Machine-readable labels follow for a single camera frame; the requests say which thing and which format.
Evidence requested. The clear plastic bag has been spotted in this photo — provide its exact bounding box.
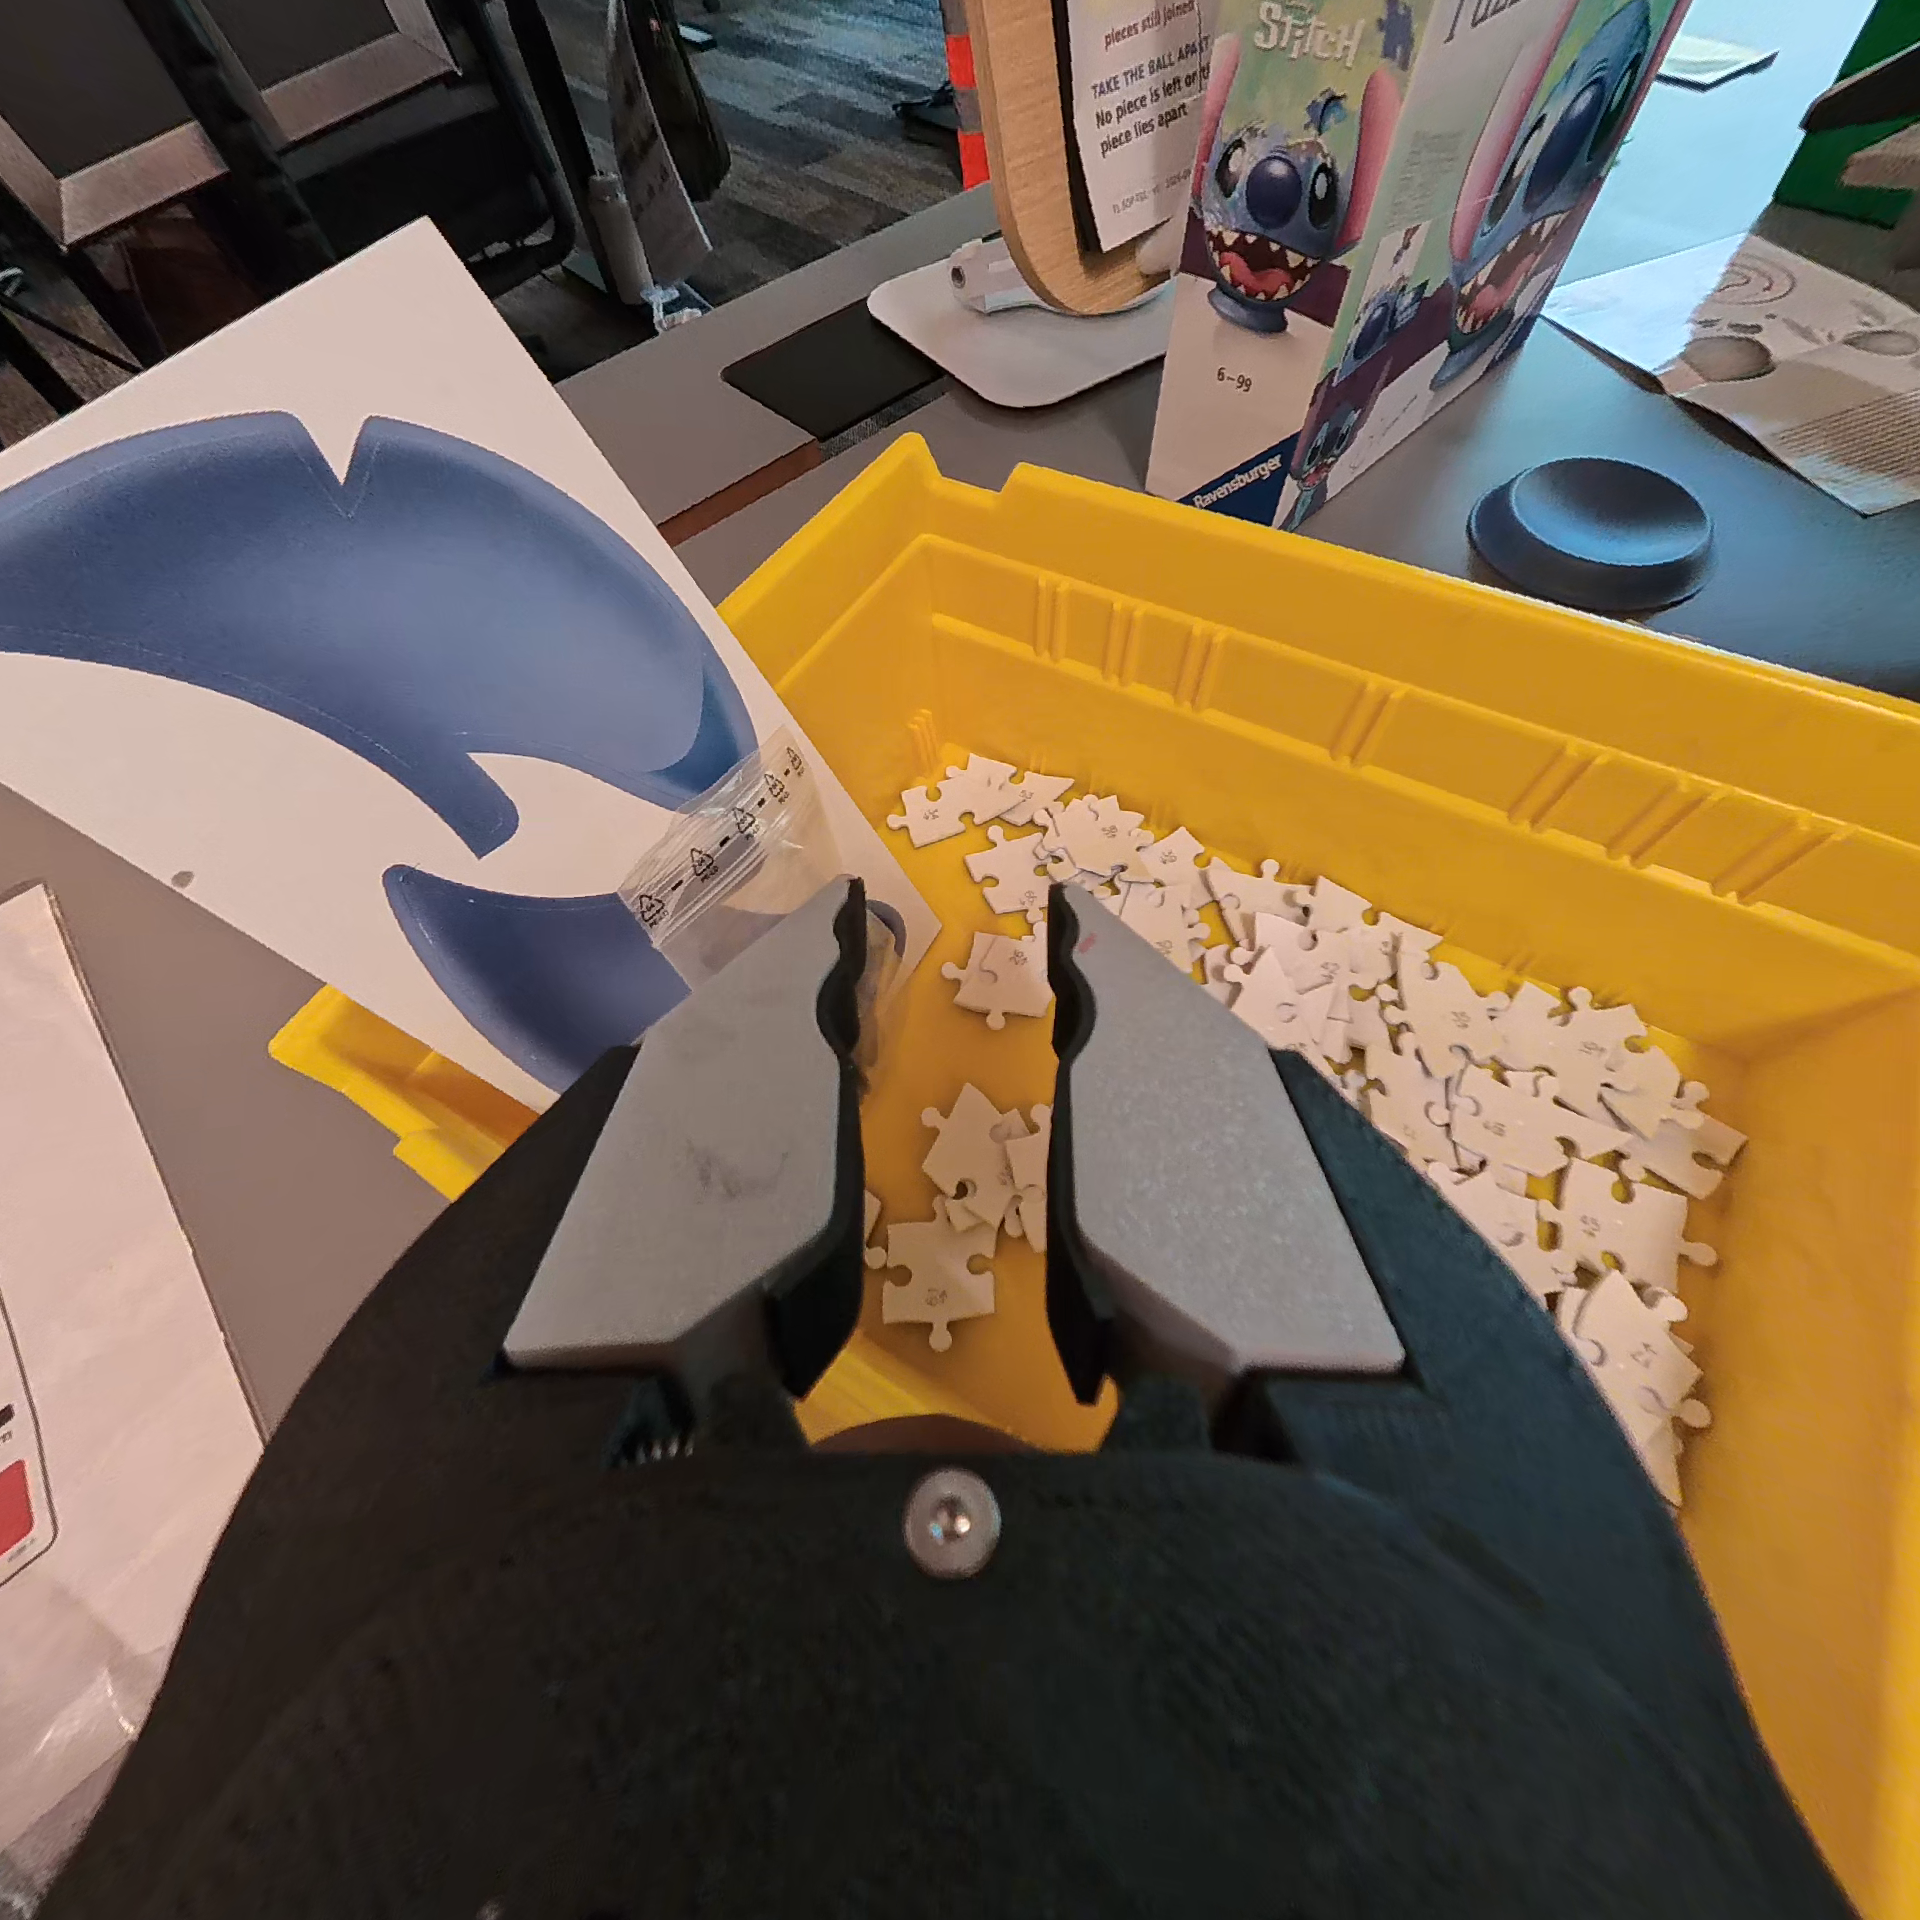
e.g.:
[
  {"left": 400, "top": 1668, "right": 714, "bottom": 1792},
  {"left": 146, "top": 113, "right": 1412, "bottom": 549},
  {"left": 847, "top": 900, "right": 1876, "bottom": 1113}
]
[{"left": 621, "top": 728, "right": 902, "bottom": 1039}]

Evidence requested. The pile of white puzzle pieces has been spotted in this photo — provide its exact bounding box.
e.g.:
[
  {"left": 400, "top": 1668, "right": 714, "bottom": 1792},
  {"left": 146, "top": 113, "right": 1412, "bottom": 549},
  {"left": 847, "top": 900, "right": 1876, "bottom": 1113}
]
[{"left": 862, "top": 755, "right": 1751, "bottom": 1508}]

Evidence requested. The orange traffic cone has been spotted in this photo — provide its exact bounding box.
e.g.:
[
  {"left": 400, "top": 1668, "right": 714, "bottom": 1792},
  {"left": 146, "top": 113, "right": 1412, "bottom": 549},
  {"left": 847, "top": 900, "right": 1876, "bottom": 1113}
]
[{"left": 943, "top": 31, "right": 993, "bottom": 193}]

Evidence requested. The wooden sign with paper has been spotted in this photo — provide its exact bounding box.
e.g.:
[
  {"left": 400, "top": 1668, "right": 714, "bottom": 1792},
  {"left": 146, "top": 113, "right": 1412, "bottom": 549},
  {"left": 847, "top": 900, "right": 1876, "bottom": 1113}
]
[{"left": 960, "top": 0, "right": 1186, "bottom": 320}]

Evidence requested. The dark metal-edged table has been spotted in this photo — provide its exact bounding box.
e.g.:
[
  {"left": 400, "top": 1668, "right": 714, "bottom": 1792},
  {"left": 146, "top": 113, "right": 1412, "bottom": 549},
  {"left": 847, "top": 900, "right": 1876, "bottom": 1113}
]
[
  {"left": 0, "top": 0, "right": 230, "bottom": 244},
  {"left": 224, "top": 0, "right": 470, "bottom": 147}
]

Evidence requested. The white paper note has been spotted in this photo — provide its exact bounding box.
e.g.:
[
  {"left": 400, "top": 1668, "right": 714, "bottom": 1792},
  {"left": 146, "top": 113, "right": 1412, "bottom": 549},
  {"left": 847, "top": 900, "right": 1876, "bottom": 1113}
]
[{"left": 1056, "top": 0, "right": 1249, "bottom": 257}]

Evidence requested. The green plastic bin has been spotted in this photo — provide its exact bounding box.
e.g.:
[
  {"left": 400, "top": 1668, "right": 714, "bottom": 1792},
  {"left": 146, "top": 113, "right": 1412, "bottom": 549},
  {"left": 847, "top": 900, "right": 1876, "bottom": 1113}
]
[{"left": 1775, "top": 0, "right": 1920, "bottom": 226}]

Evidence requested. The white card with blue print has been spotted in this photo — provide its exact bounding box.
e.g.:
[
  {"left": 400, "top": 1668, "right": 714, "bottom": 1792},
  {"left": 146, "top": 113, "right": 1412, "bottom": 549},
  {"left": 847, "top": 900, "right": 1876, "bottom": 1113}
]
[{"left": 0, "top": 217, "right": 943, "bottom": 1120}]

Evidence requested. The white laminated sheet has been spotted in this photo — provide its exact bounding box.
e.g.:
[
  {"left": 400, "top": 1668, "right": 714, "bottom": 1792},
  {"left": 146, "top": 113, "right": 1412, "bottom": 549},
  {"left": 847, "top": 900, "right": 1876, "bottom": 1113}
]
[{"left": 0, "top": 885, "right": 265, "bottom": 1801}]

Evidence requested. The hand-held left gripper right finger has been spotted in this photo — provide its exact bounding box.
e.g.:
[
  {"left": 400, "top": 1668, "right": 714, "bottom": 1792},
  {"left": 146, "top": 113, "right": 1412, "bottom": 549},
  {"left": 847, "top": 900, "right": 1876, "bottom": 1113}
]
[{"left": 1042, "top": 885, "right": 1408, "bottom": 1413}]

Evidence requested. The cartoon puzzle box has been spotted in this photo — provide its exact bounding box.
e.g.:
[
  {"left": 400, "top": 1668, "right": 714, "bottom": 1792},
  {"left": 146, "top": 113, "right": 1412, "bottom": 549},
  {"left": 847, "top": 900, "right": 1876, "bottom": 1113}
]
[{"left": 1146, "top": 0, "right": 1696, "bottom": 537}]

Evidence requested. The black mat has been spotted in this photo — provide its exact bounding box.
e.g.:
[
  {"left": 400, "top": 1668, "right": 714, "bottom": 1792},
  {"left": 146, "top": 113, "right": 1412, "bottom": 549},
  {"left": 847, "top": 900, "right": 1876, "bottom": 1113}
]
[{"left": 719, "top": 322, "right": 950, "bottom": 445}]

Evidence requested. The folded instruction leaflet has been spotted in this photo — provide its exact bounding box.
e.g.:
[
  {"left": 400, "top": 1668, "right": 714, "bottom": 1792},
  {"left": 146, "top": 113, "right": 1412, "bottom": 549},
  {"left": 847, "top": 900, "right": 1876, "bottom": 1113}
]
[{"left": 1544, "top": 224, "right": 1920, "bottom": 516}]

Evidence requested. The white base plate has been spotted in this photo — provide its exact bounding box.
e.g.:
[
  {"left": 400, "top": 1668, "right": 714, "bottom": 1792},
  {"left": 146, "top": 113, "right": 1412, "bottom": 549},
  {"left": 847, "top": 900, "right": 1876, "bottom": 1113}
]
[{"left": 866, "top": 248, "right": 1175, "bottom": 411}]

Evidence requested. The blue round stand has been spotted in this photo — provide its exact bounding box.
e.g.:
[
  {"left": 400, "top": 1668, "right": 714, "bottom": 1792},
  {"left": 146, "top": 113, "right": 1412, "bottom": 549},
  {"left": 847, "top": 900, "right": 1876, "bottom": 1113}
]
[{"left": 1466, "top": 457, "right": 1717, "bottom": 616}]

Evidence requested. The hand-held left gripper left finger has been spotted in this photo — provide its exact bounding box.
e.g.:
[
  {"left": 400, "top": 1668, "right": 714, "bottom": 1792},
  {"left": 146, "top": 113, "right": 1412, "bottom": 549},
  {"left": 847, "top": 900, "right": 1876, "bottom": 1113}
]
[{"left": 503, "top": 877, "right": 873, "bottom": 1401}]

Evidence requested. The yellow plastic bin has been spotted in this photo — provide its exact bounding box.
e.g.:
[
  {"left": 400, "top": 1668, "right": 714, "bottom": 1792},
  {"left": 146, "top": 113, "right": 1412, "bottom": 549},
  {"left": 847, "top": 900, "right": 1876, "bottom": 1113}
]
[{"left": 270, "top": 435, "right": 1920, "bottom": 1920}]

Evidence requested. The white hanging tag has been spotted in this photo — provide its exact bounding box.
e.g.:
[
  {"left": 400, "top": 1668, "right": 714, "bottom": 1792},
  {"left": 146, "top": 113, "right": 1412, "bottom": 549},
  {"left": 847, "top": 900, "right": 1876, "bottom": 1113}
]
[{"left": 607, "top": 0, "right": 714, "bottom": 291}]

